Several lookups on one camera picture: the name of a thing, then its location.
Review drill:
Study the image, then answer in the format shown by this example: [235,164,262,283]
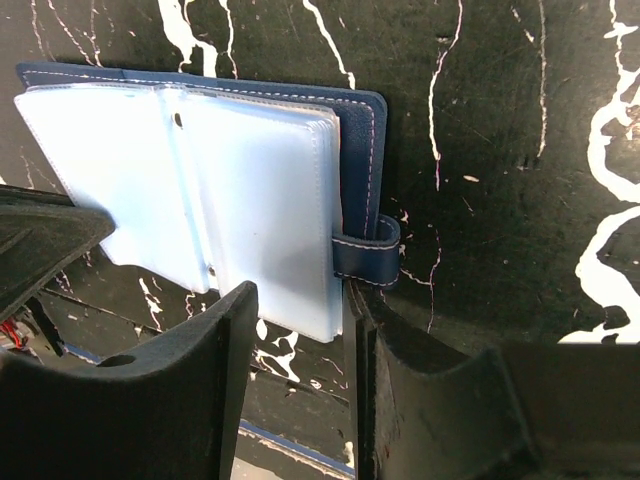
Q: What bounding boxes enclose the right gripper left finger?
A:
[1,281,258,479]

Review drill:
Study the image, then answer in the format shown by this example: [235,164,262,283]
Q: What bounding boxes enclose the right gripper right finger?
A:
[344,280,639,479]

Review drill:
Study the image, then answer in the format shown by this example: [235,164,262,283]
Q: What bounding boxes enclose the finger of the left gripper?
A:
[1,185,115,320]

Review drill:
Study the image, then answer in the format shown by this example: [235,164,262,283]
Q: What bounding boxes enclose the blue card holder wallet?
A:
[14,62,400,343]

